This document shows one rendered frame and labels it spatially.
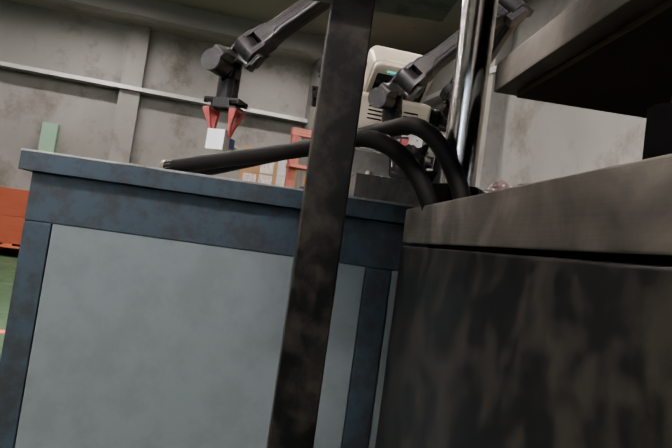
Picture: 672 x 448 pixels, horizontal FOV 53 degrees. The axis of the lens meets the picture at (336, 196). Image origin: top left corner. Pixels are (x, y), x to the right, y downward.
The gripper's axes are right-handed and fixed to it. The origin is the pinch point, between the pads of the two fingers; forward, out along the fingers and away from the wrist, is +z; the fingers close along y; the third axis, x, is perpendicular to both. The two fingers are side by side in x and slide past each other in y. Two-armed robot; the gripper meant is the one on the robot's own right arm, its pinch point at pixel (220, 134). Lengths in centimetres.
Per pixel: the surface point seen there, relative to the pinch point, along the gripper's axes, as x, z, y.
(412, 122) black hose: -50, 3, 60
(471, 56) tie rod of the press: -48, -9, 68
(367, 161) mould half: -12.2, 5.1, 43.6
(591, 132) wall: 417, -103, 119
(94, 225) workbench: -52, 28, 4
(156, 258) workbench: -47, 32, 15
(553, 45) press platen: -71, -4, 81
